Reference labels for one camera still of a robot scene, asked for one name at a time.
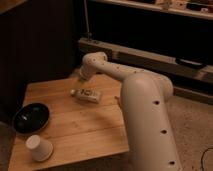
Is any white paper cup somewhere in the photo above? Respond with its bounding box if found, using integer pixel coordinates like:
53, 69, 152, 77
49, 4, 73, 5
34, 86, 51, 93
25, 135, 53, 162

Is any metal pole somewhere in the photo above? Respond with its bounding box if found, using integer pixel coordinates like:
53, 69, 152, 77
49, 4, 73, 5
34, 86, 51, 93
83, 0, 92, 41

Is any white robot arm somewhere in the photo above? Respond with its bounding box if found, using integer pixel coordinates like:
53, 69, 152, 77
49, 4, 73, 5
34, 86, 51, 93
79, 52, 183, 171

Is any white labelled bottle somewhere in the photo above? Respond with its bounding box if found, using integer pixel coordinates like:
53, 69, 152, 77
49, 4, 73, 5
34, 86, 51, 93
70, 89, 102, 103

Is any black bowl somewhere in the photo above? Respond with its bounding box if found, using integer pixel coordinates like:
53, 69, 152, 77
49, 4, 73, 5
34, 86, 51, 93
12, 103, 50, 134

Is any wooden table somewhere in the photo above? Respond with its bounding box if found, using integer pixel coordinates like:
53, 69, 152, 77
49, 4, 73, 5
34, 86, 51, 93
8, 75, 128, 171

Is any black handle on shelf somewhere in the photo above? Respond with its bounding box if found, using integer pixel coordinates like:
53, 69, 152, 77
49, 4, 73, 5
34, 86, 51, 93
175, 58, 207, 69

